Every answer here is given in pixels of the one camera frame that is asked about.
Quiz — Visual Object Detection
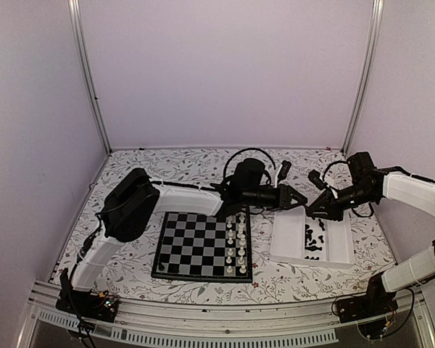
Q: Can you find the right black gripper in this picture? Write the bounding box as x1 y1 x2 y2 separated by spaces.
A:
307 183 378 222

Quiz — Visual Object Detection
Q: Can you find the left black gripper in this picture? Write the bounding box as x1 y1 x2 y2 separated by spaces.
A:
244 184 309 213

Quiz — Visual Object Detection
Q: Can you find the white plastic divided tray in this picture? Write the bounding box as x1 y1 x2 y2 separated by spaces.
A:
269 207 355 270

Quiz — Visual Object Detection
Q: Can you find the black and grey chessboard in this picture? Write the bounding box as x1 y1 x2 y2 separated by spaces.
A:
151 208 253 283

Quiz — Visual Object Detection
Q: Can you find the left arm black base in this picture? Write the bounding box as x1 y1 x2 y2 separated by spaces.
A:
56 290 120 323

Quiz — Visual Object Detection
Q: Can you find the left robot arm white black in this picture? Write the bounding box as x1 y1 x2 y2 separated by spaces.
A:
59 159 307 315

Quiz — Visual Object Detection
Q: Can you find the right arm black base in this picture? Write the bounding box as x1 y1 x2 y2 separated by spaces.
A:
331 292 398 340

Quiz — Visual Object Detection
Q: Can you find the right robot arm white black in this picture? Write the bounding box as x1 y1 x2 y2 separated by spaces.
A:
305 152 435 316

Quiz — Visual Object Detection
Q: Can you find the black chess pieces pile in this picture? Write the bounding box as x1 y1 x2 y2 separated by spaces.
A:
303 217 327 261

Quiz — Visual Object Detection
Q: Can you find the white chess pieces row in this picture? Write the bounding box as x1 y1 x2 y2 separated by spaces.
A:
225 212 249 277

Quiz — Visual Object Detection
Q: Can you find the floral patterned table mat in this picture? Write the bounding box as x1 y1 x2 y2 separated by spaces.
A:
50 149 395 305

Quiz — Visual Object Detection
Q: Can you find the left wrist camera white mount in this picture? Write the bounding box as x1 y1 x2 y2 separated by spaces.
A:
272 160 291 189

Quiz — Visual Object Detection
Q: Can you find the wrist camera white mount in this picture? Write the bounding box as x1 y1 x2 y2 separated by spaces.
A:
308 170 339 199
272 160 291 189

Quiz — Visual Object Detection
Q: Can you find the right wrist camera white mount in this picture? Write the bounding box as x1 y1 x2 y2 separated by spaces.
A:
308 170 339 199

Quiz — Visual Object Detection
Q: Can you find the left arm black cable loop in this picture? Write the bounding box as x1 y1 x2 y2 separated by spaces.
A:
223 147 278 186

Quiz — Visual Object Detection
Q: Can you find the front aluminium rail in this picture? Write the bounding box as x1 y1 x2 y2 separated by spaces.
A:
17 283 435 347

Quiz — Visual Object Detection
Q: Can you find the right aluminium frame post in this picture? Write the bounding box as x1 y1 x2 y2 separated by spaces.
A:
341 0 384 155

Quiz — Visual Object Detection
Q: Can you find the aluminium frame post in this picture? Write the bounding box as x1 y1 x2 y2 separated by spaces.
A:
67 0 112 154
341 0 384 155

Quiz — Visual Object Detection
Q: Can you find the left aluminium frame post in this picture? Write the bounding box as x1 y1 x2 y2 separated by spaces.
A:
67 0 112 154

